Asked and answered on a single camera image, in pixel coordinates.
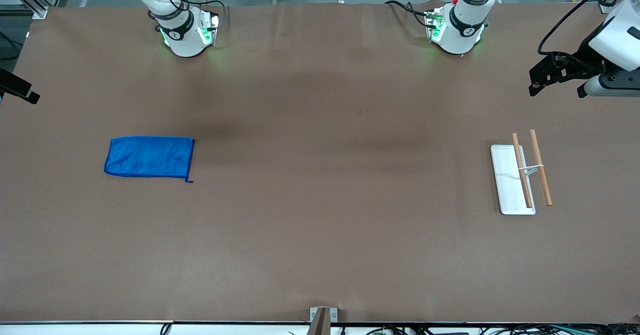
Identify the right arm base connector panel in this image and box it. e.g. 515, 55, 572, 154
199, 9, 222, 47

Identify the blue microfibre towel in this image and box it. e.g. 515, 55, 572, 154
103, 135, 195, 184

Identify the brown table cover sheet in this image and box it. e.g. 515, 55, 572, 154
0, 2, 640, 324

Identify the metal mounting bracket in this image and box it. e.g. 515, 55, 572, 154
309, 306, 339, 323

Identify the brown camera post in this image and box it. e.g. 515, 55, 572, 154
306, 307, 332, 335

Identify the left arm base connector panel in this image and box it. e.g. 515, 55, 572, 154
425, 6, 447, 43

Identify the black left arm base cable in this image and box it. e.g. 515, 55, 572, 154
384, 0, 432, 28

